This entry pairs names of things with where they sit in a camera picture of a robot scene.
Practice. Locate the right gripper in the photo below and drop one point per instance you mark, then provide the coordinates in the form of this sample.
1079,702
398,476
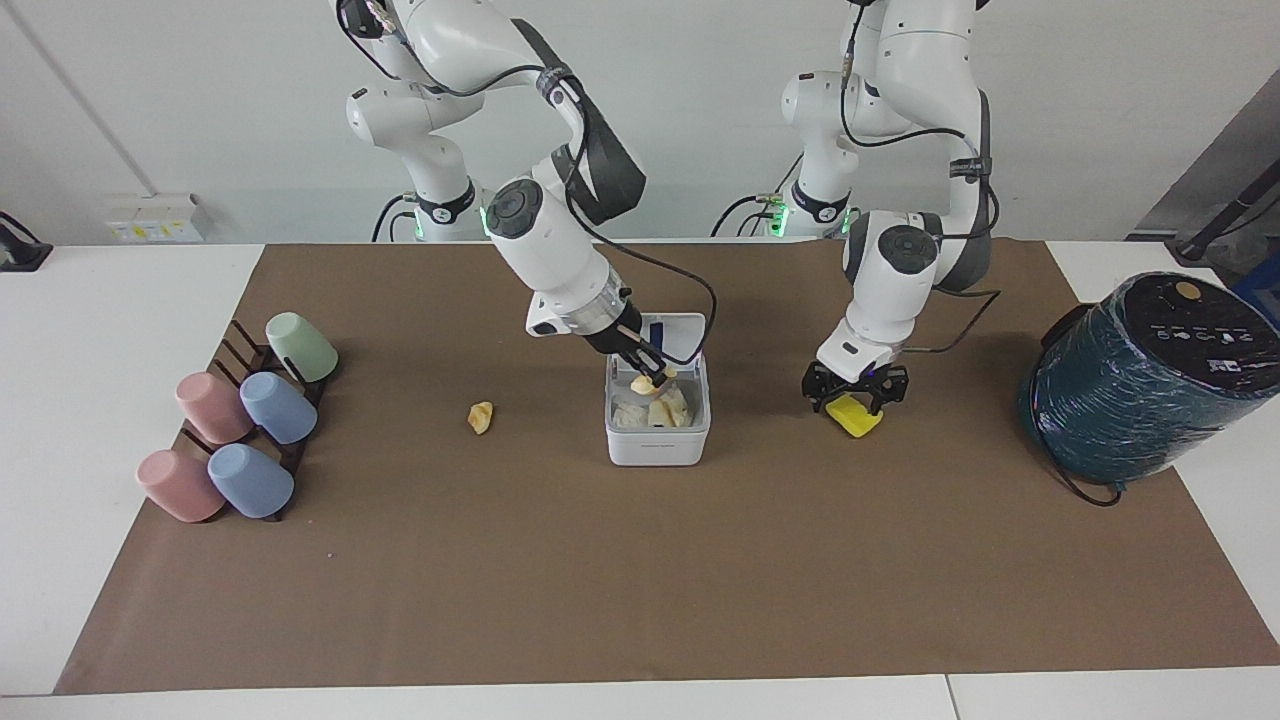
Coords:
618,340

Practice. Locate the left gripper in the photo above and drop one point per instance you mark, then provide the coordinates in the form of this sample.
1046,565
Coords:
858,386

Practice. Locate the yellowish paper trash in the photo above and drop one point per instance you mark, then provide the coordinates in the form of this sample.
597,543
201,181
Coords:
643,383

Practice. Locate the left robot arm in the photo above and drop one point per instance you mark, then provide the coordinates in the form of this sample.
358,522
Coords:
890,270

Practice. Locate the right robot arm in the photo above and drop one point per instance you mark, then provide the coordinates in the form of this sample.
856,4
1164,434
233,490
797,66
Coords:
540,245

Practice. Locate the crumpled white paper trash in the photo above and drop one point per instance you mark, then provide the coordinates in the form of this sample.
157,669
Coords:
630,415

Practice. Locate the white bin with lid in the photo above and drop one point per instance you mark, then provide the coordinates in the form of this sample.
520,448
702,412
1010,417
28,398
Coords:
657,445

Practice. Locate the yellow sponge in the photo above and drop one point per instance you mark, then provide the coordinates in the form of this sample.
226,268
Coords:
854,418

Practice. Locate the food pieces in container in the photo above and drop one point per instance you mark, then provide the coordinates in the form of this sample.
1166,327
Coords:
670,408

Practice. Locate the yellow food piece on mat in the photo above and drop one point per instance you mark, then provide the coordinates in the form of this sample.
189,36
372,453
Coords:
481,417

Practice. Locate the teal film-wrapped cylinder appliance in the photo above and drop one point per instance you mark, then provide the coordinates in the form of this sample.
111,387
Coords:
1140,390

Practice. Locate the green cup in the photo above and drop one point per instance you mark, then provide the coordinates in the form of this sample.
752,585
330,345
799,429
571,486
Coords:
303,346

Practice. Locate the blue cup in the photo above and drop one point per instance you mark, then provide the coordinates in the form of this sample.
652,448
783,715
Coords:
278,408
250,482

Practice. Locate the dark brown cup rack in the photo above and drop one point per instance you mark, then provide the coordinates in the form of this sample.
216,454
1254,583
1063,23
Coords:
252,358

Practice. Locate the black stand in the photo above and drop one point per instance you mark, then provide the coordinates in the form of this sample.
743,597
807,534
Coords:
1225,215
18,250

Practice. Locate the pink cup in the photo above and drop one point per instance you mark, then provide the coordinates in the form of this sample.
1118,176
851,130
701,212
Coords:
212,408
180,486

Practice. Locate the white wall socket box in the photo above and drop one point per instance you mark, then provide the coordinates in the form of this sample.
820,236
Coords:
155,220

